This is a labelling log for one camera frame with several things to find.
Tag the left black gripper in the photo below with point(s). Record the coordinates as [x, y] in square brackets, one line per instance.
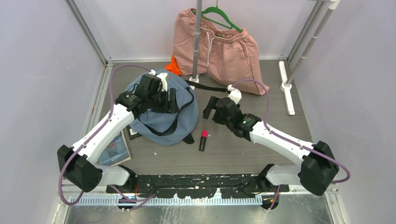
[169, 107]

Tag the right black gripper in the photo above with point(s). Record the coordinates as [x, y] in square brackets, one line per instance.
[211, 106]

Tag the blue student backpack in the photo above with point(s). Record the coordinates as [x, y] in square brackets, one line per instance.
[167, 129]

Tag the Nineteen Eighty-Four blue book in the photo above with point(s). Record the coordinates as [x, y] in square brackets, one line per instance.
[116, 152]

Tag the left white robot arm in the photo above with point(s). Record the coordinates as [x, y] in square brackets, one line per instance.
[78, 163]

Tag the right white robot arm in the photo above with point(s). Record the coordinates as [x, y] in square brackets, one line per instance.
[314, 166]

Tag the pink black highlighter marker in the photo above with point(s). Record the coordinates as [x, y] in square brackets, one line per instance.
[203, 138]

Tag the left rack pole with foot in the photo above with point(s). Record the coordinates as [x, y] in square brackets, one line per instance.
[194, 78]

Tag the rack pole with foot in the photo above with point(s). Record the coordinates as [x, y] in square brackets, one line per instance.
[194, 78]
[296, 58]

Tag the orange cloth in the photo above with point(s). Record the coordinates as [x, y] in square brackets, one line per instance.
[173, 67]

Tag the pink shorts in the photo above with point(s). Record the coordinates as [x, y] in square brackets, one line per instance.
[227, 56]

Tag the green clothes hanger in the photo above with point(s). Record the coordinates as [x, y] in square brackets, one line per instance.
[222, 14]

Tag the right rack pole with foot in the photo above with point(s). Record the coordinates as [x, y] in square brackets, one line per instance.
[296, 58]

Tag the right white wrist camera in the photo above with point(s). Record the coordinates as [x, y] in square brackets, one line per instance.
[234, 94]

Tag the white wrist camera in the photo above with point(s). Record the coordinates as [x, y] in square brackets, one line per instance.
[234, 94]
[163, 77]

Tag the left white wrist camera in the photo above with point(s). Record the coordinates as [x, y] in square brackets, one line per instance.
[163, 77]

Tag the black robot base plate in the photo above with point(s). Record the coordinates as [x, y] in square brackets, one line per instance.
[199, 186]

